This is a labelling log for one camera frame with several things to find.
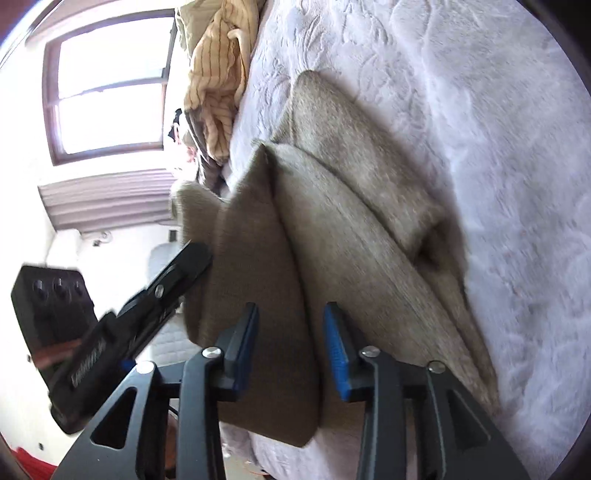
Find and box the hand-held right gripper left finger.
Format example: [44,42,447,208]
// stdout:
[53,302,259,480]

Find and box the pale lilac embossed bed blanket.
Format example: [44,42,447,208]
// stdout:
[222,0,587,480]

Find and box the brown framed window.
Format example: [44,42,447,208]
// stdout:
[41,7,178,167]

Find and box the dark and pink clothes pile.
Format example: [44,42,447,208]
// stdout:
[166,108,197,162]

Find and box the grey-green cloth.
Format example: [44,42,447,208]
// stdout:
[185,111,232,195]

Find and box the yellow striped cloth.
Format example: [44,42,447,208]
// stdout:
[184,0,264,162]

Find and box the lilac pleated curtain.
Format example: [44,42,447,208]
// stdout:
[37,168,178,232]

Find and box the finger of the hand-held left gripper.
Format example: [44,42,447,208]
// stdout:
[115,242,214,360]

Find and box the beige knit sweater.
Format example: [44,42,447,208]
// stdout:
[171,69,502,448]

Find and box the grey quilted sofa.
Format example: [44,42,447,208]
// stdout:
[148,242,195,370]

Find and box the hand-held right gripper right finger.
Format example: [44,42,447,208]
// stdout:
[323,302,532,480]

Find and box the red cloth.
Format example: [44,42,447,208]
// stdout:
[9,445,56,480]

